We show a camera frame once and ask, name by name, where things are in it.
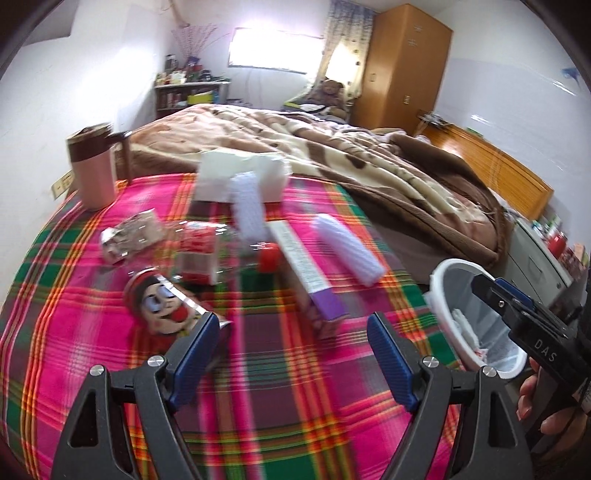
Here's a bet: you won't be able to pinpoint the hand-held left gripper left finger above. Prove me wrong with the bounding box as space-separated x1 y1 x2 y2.
51 311 221 480

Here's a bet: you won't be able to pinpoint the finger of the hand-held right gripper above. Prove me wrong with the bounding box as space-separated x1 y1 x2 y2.
472 273 532 330
494 277 539 309

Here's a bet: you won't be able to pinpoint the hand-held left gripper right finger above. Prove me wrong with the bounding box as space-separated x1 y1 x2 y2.
366 311 532 480

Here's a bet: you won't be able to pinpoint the white round waste bin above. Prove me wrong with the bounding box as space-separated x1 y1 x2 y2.
427 258 529 381

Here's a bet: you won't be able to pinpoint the red cartoon chip can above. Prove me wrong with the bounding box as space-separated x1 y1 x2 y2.
124 270 234 356

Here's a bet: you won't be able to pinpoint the plastic bottle with red cap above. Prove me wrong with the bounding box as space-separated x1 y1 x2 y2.
173 220 282 287

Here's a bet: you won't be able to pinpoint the lavender foam net sleeve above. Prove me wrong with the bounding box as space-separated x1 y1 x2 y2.
311 215 386 287

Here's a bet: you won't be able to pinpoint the silver wrapper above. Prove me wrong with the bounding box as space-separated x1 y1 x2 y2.
100 209 167 265

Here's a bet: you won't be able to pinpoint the white purple toothpaste box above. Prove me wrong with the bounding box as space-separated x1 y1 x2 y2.
268 220 346 340

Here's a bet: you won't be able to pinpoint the white foam net sleeve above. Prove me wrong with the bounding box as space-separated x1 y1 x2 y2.
229 171 269 241

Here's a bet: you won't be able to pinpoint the person's right hand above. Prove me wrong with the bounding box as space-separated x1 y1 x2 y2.
517 357 591 480

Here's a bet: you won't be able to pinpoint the grey nightstand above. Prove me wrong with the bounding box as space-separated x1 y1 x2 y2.
505 217 575 305

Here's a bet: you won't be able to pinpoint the red jar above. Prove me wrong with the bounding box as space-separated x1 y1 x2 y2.
547 228 568 259

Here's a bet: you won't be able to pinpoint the pink green plaid blanket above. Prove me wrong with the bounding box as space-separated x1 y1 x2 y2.
0 173 467 480

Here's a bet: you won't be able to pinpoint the wooden headboard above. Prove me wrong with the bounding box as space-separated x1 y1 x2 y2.
418 121 555 221

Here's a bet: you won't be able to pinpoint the brown beige fleece blanket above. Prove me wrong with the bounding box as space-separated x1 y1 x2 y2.
124 104 513 282

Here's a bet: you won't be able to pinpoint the white tissue pack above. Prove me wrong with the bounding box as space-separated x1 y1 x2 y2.
191 151 291 204

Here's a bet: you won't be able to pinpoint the pink mug with brown lid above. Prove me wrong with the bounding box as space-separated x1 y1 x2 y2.
66 122 132 212

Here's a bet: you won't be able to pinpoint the wooden wardrobe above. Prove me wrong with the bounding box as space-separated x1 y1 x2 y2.
353 4 453 136

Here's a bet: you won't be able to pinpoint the small shelf unit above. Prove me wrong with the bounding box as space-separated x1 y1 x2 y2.
154 80 230 121

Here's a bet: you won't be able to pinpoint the brown teddy bear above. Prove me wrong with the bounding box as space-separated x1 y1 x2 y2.
307 78 349 118

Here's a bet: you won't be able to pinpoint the row of bottles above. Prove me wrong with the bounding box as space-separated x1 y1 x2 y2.
154 55 229 86

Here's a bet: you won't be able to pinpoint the patterned curtain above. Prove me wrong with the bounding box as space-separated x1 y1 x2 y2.
318 0 375 100

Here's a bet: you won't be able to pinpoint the dried branches in vase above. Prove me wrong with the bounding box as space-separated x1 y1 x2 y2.
171 23 218 70

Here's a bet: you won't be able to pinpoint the window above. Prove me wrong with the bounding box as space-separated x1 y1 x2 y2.
228 27 324 75

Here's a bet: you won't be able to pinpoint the wall socket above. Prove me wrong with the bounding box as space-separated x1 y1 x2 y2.
50 170 77 200

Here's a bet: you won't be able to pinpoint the cartoon wall stickers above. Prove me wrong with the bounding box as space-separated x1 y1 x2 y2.
561 67 583 95

